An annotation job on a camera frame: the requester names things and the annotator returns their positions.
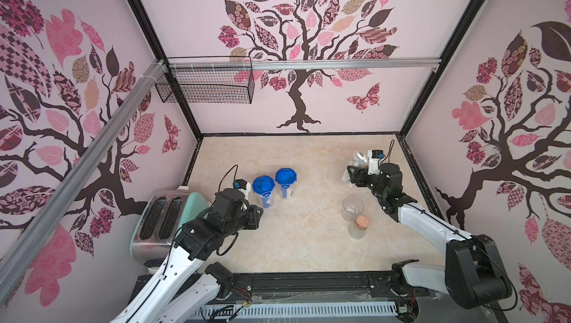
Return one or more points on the back aluminium rail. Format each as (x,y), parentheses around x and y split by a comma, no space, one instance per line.
(389,63)

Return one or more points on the small corked glass jar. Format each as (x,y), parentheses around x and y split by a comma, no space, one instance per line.
(358,228)

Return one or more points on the mint green silver toaster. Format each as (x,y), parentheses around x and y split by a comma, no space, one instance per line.
(163,216)

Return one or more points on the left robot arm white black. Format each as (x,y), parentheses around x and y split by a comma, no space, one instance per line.
(160,299)

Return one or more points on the blue lid toiletry container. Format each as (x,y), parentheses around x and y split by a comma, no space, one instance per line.
(360,159)
(263,188)
(285,179)

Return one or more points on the aluminium rail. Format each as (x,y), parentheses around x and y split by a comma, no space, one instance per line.
(28,245)
(389,63)

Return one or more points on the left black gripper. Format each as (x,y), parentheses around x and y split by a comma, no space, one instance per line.
(252,219)

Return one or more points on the clear drinking glass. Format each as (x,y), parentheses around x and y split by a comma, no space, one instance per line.
(352,208)

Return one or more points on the white slotted cable duct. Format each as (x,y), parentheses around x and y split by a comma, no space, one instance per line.
(298,311)

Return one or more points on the left aluminium rail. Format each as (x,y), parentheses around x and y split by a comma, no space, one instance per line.
(28,245)

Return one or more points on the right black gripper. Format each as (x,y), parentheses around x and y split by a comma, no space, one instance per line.
(357,176)

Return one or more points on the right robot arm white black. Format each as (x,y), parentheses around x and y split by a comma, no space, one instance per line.
(473,274)

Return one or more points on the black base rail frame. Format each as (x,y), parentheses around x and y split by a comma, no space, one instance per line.
(312,287)

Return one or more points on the black wire basket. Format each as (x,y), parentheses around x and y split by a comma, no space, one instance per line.
(208,80)

